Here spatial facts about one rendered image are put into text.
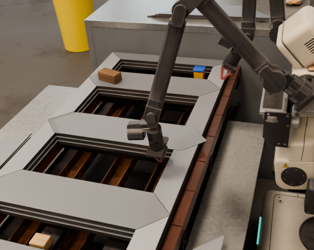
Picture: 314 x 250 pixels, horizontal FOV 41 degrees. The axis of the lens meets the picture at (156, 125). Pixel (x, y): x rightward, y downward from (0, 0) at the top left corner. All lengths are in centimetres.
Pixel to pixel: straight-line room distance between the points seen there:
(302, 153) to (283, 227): 58
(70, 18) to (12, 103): 122
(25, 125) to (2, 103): 190
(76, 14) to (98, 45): 206
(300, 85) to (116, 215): 76
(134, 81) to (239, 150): 68
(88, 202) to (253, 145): 90
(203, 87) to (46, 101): 89
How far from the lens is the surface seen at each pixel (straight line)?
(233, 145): 207
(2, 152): 206
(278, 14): 182
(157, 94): 147
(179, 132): 184
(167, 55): 143
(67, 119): 203
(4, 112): 404
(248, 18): 184
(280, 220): 229
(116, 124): 193
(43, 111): 238
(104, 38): 268
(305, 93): 147
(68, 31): 486
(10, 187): 172
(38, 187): 168
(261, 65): 143
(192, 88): 217
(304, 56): 157
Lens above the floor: 192
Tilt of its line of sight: 34 degrees down
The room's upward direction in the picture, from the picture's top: 5 degrees counter-clockwise
